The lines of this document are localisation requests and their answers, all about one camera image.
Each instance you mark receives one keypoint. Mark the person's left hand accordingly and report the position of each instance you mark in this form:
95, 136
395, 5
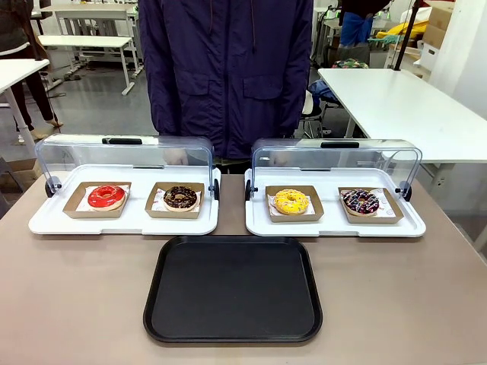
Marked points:
281, 157

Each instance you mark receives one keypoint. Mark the person's right hand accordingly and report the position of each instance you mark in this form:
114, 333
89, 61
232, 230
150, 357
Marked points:
176, 156

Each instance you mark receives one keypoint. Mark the chocolate sprinkled donut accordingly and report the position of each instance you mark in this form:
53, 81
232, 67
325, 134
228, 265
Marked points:
180, 199

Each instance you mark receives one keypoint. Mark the yellow sprinkled donut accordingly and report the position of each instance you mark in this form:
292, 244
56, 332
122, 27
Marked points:
291, 202

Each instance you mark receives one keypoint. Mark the brown cardboard donut tray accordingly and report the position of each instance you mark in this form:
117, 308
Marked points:
317, 213
392, 213
74, 205
152, 209

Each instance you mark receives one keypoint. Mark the red glazed donut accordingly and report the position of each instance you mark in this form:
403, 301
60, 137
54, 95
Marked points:
106, 197

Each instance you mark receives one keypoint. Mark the white display tray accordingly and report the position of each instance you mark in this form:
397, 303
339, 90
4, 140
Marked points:
335, 228
125, 222

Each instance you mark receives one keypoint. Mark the dark purple drizzled donut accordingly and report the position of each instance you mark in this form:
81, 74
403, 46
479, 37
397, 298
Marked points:
360, 201

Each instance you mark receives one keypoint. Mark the black plastic serving tray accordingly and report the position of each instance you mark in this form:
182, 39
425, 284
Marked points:
233, 289

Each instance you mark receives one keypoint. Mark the clear plastic roll-top lid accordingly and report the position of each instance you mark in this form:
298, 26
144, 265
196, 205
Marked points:
125, 152
335, 154

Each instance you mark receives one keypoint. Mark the person in navy jacket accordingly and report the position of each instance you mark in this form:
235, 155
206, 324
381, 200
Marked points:
228, 76

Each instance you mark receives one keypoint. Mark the large white table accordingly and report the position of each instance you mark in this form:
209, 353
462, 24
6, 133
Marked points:
411, 110

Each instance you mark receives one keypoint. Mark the white desk with legs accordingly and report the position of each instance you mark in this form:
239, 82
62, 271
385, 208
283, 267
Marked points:
87, 42

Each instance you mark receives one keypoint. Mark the blue cloth on stand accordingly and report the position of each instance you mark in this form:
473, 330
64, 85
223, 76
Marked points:
355, 28

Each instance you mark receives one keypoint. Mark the black pole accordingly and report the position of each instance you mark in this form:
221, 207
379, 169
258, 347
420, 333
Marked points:
407, 34

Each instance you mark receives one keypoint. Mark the white storage box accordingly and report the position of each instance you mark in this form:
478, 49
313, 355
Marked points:
428, 53

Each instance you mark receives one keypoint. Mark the white table edge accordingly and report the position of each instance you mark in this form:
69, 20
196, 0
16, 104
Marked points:
15, 72

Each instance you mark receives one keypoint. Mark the yellow cloth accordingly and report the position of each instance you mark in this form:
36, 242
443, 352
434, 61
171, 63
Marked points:
411, 30

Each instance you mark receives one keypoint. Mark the person in dark clothes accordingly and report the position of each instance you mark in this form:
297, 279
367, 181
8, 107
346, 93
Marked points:
23, 45

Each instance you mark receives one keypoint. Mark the cardboard box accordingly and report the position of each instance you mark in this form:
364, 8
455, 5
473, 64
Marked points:
437, 23

